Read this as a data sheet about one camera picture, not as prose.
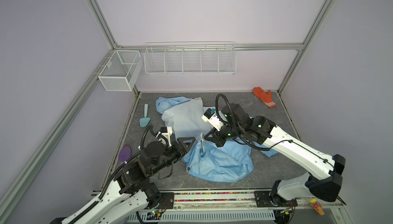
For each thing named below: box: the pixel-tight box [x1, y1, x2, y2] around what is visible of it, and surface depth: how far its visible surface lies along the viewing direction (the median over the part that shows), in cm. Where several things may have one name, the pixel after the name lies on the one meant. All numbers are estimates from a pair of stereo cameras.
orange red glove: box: [252, 86, 278, 109], surface depth 119 cm
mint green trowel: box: [139, 103, 151, 128], surface depth 107 cm
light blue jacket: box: [156, 96, 271, 183], surface depth 82 cm
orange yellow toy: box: [309, 197, 325, 216], surface depth 71 cm
